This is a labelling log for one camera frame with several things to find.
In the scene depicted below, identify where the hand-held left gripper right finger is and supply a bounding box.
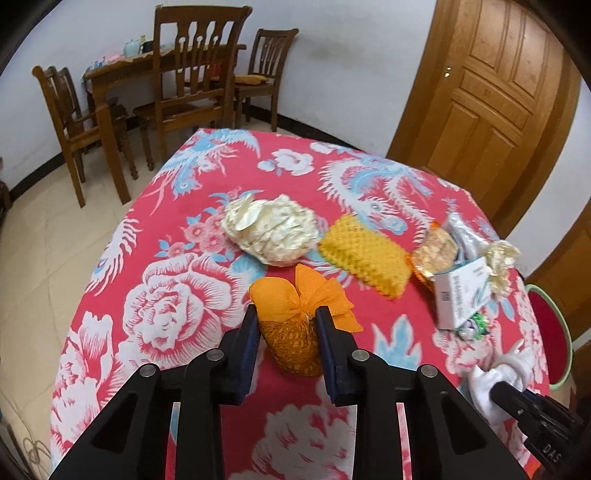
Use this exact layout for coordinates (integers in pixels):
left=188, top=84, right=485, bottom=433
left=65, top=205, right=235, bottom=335
left=315, top=305, right=529, bottom=480

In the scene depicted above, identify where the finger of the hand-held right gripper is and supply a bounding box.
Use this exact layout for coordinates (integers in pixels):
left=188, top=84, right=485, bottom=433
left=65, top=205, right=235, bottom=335
left=490, top=382, right=532, bottom=418

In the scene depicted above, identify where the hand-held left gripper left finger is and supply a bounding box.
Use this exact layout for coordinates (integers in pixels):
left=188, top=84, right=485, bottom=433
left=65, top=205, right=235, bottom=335
left=48, top=305, right=262, bottom=480

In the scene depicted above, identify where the white tissue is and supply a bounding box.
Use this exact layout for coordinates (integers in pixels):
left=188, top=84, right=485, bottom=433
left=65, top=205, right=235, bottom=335
left=468, top=344, right=536, bottom=423

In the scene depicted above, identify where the orange mesh bag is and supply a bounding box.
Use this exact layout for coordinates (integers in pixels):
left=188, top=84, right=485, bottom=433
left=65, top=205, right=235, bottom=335
left=249, top=264, right=364, bottom=377

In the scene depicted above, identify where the white and teal box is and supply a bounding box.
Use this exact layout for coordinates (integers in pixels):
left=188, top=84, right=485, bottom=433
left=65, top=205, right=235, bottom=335
left=433, top=257, right=492, bottom=330

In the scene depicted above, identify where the yellow foam net sheet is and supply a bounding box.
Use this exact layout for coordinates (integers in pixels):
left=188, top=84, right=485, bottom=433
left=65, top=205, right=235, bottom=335
left=318, top=215, right=411, bottom=298

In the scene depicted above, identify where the red floral tablecloth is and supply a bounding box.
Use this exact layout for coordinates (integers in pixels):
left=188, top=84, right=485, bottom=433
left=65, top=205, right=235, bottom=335
left=48, top=128, right=552, bottom=480

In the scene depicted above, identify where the small cream crumpled wrapper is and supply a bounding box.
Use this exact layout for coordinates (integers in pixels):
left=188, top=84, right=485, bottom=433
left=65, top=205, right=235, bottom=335
left=482, top=240, right=522, bottom=298

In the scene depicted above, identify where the orange snack packet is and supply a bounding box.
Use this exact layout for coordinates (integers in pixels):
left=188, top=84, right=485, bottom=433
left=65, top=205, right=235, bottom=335
left=406, top=226, right=460, bottom=291

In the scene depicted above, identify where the silver foil bag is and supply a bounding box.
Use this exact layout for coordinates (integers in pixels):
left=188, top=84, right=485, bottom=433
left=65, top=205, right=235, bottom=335
left=443, top=212, right=495, bottom=264

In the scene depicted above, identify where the tall wooden chair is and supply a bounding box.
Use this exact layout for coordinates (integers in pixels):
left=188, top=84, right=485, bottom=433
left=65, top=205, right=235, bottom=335
left=134, top=6, right=254, bottom=171

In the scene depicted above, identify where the wooden armchair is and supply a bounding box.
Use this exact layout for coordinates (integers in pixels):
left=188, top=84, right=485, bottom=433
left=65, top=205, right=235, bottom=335
left=32, top=65, right=134, bottom=208

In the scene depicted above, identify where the wooden chair with cushion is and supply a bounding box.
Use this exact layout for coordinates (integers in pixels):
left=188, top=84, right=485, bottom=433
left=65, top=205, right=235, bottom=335
left=233, top=28, right=300, bottom=132

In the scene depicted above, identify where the panelled wooden door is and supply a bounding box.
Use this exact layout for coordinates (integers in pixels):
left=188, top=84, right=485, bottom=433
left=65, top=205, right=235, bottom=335
left=385, top=0, right=580, bottom=241

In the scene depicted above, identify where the wooden dining table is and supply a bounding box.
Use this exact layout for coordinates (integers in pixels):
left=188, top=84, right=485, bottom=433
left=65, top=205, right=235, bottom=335
left=83, top=44, right=247, bottom=204

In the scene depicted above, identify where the wooden door with handle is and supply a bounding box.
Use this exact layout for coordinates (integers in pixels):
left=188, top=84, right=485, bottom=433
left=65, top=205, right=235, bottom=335
left=526, top=203, right=591, bottom=324

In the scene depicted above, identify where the grey floor cable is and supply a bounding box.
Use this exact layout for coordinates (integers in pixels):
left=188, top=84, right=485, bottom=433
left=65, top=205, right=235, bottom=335
left=18, top=434, right=52, bottom=468

